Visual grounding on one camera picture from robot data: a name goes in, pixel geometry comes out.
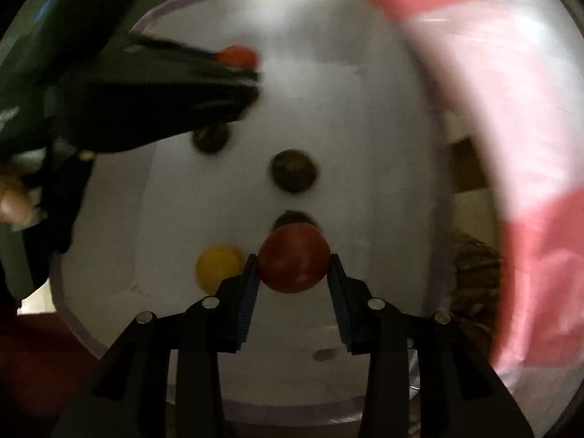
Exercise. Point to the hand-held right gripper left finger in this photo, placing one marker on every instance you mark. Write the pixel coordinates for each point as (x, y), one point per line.
(246, 296)

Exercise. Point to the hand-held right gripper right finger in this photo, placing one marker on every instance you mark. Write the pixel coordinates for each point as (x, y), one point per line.
(340, 301)

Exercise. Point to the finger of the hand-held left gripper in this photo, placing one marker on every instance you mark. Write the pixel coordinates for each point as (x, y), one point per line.
(182, 100)
(173, 49)

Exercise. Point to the small yellow striped melon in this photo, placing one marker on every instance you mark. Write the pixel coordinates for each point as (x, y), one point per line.
(216, 267)

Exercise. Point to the dark purple passion fruit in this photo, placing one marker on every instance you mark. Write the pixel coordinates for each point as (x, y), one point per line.
(211, 139)
(294, 216)
(294, 171)

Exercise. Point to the large red tomato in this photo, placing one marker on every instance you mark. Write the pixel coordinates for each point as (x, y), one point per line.
(294, 258)

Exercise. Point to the small red tomato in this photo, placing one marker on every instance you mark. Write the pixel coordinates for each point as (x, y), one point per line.
(237, 56)

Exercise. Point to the white basin with purple rim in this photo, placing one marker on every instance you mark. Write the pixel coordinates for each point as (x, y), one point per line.
(365, 146)

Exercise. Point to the person's left hand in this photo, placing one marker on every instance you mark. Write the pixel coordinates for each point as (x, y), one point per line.
(13, 200)

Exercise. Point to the striped brown cloth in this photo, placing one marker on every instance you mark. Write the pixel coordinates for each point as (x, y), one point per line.
(474, 278)

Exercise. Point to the red white checkered tablecloth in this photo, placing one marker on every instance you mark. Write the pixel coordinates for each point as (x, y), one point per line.
(524, 123)

